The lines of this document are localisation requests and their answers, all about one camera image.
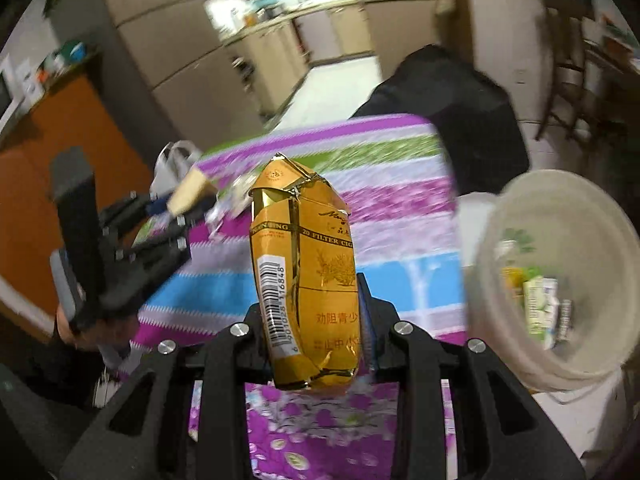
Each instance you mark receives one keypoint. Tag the beige kitchen counter cabinets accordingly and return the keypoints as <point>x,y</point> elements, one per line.
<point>280,60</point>

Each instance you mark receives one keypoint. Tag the dark wooden table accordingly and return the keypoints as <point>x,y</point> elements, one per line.
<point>615,60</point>

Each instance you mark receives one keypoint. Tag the gold cigarette pack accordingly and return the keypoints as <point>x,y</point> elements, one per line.
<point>305,270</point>

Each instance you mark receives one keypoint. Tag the dark wooden chair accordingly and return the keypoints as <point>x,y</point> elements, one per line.
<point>555,85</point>

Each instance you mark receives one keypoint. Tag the white plastic bucket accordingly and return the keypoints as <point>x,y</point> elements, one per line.
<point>500,240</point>

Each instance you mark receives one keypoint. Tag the beige box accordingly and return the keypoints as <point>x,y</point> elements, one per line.
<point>190,192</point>

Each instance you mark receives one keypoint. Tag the beige refrigerator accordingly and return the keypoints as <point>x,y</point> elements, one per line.
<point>175,35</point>

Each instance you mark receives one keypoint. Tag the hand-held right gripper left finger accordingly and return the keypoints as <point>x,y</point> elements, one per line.
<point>252,345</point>

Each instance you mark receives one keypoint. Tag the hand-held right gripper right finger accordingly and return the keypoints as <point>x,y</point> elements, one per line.
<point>365,330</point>

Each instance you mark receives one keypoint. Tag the white plastic bag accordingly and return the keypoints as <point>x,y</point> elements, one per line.
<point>167,165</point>

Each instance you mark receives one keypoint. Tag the orange wooden cabinet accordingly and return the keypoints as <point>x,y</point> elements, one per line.
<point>100,110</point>

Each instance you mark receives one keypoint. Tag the black cloth-covered object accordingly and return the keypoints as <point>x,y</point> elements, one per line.
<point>450,110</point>

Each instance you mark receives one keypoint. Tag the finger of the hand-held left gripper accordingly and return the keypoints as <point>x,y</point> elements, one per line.
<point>132,217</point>
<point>155,260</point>

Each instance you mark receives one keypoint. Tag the green white carton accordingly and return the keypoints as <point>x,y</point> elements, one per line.
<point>540,310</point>

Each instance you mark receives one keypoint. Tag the yellow wrapper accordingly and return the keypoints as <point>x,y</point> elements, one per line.
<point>514,279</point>

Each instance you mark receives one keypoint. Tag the crumpled silver wrapper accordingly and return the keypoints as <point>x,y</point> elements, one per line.
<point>227,205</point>

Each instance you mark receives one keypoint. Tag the colourful printed tablecloth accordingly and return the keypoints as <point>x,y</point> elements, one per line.
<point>390,220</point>

